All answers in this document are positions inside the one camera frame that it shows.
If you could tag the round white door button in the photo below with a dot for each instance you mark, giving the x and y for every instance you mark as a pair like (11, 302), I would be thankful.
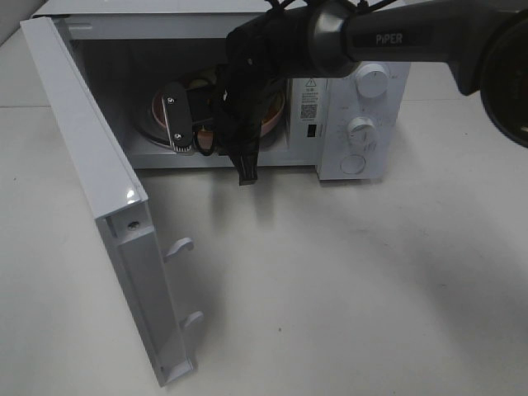
(353, 164)

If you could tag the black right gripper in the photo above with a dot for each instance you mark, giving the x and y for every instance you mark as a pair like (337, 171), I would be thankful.
(239, 103)

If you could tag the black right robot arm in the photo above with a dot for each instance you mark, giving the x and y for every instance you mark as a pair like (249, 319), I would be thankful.
(484, 43)

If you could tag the sandwich with lettuce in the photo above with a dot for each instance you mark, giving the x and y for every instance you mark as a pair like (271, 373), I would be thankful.
(202, 78)

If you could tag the white microwave oven body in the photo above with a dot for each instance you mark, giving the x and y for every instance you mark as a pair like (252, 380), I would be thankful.
(122, 79)

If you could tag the white microwave door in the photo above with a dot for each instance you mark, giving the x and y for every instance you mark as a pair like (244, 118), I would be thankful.
(117, 199)

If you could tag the white warning label sticker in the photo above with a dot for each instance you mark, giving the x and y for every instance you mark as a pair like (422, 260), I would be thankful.
(308, 100)

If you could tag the upper white power knob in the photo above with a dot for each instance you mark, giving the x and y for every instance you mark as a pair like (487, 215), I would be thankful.
(372, 80)

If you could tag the glass microwave turntable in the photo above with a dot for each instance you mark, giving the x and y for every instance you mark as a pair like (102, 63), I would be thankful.
(152, 125)

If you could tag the white timer knob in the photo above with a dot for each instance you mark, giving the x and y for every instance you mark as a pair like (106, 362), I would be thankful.
(361, 132)

